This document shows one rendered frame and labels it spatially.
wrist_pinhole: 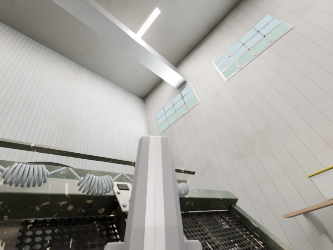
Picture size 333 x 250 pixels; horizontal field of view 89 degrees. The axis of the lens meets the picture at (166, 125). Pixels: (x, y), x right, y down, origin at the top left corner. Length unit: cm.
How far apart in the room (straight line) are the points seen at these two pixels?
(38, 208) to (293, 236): 298
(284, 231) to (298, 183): 69
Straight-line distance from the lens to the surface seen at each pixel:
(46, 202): 76
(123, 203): 76
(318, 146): 323
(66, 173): 129
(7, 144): 66
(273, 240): 138
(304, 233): 318
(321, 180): 251
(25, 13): 538
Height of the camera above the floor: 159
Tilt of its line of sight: 38 degrees up
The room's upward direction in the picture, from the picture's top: 15 degrees counter-clockwise
